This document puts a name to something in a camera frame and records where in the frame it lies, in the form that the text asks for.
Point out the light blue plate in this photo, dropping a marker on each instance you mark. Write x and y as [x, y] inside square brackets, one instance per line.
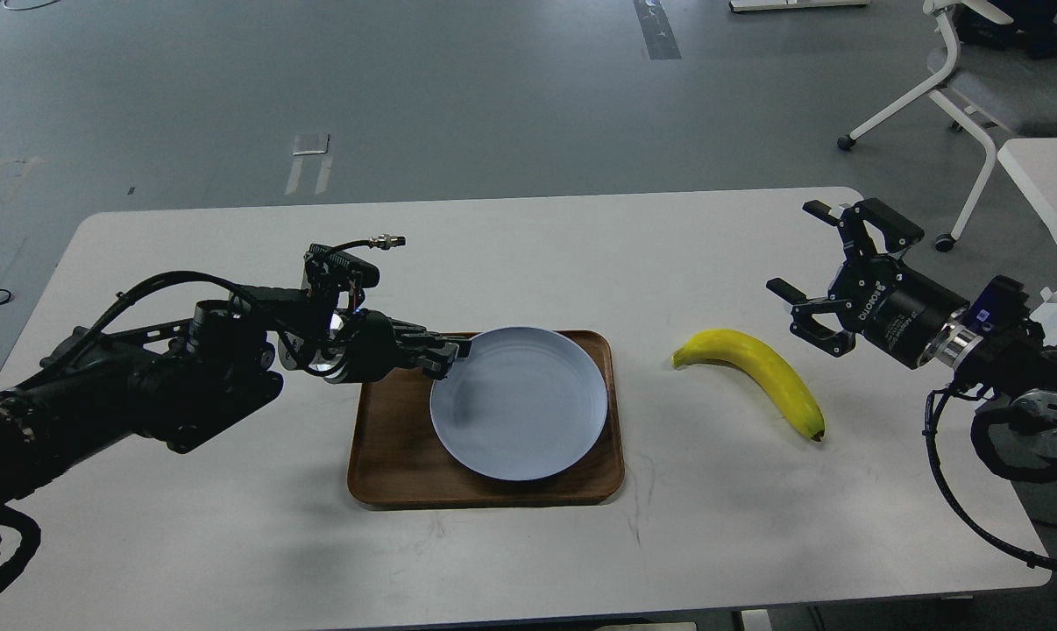
[526, 404]

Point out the white office chair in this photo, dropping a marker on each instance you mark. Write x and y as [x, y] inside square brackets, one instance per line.
[978, 89]

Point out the yellow banana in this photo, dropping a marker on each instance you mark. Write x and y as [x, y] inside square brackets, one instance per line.
[765, 367]

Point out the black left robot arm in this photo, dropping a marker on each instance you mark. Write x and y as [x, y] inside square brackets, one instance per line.
[183, 356]

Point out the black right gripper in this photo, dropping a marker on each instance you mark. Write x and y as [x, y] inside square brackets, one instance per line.
[897, 309]

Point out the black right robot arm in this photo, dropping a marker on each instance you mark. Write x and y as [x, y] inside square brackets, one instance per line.
[991, 342]

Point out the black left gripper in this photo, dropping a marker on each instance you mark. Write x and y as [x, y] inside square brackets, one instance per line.
[369, 348]

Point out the brown wooden tray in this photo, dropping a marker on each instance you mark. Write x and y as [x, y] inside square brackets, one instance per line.
[397, 463]

